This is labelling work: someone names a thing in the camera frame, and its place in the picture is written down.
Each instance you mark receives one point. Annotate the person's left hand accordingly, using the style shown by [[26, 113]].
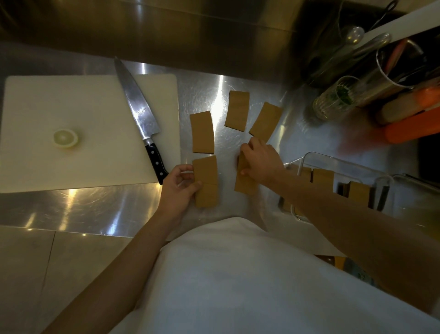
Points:
[[177, 196]]

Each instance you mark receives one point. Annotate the clear glass baking dish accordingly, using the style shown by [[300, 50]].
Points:
[[343, 161]]

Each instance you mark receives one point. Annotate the metal spoon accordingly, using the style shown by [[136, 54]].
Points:
[[354, 34]]

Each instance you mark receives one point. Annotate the white cutting board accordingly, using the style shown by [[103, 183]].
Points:
[[86, 110]]

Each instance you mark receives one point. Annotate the orange plastic container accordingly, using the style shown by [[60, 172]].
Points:
[[412, 127]]

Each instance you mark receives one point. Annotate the person's right hand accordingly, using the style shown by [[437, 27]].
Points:
[[264, 161]]

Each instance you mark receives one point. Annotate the person's right thumb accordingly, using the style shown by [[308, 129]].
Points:
[[245, 170]]

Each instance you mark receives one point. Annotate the person's right forearm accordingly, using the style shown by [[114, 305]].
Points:
[[357, 230]]

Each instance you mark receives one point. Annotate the white apron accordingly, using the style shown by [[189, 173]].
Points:
[[261, 282]]

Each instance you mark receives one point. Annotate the person's left thumb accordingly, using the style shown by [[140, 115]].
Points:
[[196, 188]]

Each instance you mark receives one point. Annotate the person's left forearm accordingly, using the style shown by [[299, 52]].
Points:
[[117, 275]]

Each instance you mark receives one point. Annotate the lemon half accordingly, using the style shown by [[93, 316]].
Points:
[[65, 138]]

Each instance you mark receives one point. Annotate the steel utensil canister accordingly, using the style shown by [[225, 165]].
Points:
[[385, 79]]

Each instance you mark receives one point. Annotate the glass with green herbs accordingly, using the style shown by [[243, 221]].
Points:
[[335, 99]]

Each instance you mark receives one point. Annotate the tan rectangular cracker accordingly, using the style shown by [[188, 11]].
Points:
[[202, 132], [208, 196], [244, 185], [360, 192], [206, 168], [237, 110], [266, 120], [323, 177]]

